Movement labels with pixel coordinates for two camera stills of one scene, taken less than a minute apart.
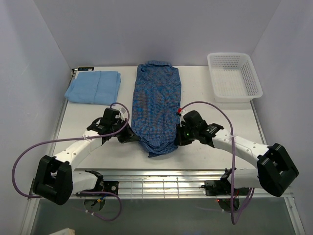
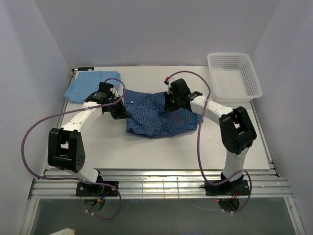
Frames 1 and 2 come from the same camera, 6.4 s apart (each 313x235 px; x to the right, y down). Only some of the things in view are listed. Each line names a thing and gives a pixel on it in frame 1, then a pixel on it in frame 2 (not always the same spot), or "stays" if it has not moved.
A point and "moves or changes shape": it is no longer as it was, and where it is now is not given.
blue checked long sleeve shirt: (156, 103) moves or changes shape
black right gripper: (180, 139) -> (168, 107)
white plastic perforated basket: (233, 78) stays
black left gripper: (129, 136) -> (122, 113)
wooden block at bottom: (66, 231) stays
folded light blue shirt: (100, 87) stays
